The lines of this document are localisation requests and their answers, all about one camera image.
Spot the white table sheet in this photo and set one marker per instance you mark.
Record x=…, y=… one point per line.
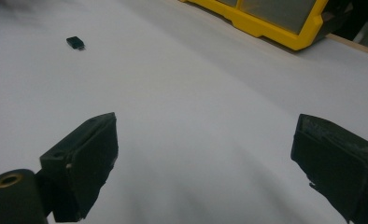
x=188, y=109

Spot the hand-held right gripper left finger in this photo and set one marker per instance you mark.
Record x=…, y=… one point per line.
x=79, y=161

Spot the yellow black drawer organizer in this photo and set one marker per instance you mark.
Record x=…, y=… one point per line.
x=266, y=27

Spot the small black usb dongle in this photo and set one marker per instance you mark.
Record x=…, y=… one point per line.
x=74, y=42

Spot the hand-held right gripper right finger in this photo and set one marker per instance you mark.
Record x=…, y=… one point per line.
x=337, y=161

